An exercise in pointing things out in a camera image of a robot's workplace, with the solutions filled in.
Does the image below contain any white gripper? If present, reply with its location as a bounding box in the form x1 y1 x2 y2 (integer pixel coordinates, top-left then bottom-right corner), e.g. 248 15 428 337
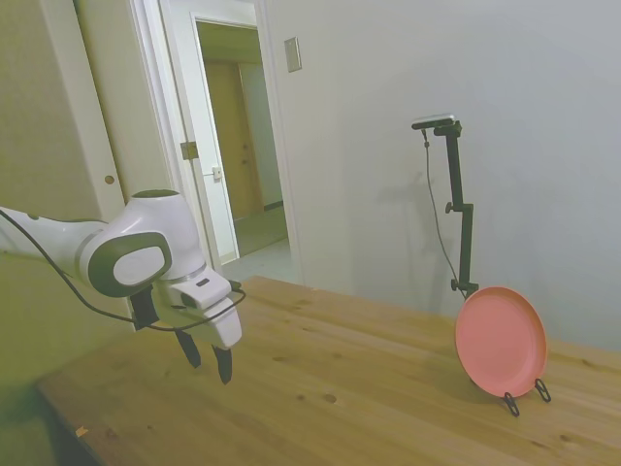
153 281 244 385

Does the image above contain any pink plastic plate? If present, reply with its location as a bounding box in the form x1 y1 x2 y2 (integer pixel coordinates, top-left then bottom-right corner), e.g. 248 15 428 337
454 285 549 397

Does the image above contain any brown wooden door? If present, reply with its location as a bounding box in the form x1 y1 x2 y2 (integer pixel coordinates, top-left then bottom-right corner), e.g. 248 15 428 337
202 58 266 220

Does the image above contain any beige closet door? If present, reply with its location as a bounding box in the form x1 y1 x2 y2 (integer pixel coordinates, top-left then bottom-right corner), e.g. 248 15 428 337
72 0 169 219

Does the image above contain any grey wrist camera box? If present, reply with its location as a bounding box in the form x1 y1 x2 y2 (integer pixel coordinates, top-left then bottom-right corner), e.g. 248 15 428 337
171 274 232 311

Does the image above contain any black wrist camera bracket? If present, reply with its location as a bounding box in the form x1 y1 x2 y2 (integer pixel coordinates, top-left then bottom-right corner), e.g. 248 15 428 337
129 289 159 333

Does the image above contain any white door frame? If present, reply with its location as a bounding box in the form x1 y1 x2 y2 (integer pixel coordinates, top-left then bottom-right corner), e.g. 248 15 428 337
128 0 308 287

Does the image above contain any thin black camera cable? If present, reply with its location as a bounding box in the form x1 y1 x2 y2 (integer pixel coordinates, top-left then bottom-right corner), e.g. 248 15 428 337
420 128 463 279

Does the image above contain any black wire plate stand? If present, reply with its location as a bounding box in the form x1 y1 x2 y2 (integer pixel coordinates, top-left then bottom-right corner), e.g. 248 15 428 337
503 377 553 418

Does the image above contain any black jointed camera stand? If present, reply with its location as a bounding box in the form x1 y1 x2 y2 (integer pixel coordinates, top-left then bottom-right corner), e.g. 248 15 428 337
432 120 482 300

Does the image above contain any grey wall switch plate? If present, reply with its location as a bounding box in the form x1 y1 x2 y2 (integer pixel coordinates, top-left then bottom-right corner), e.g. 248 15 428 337
283 37 303 74

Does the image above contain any grey exterior camera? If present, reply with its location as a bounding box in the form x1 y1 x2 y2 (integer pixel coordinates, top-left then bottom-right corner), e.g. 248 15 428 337
410 113 459 132

